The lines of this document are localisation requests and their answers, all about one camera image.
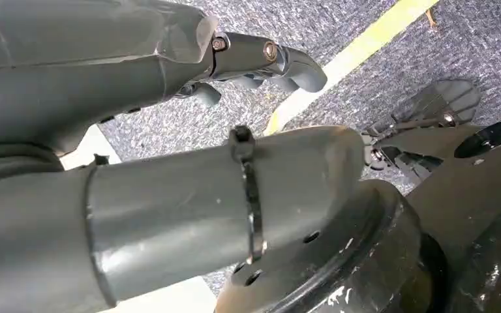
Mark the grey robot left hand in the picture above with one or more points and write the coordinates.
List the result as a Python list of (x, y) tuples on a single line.
[(168, 207)]

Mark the ribbed grey left arm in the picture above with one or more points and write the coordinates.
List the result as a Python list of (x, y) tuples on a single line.
[(13, 164)]

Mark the white floor plate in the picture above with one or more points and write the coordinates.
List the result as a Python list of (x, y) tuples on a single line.
[(90, 147)]

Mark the yellow floor tape line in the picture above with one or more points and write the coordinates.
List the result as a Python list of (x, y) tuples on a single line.
[(363, 43)]

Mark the brown floor scrap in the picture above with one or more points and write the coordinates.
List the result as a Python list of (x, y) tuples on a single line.
[(430, 17)]

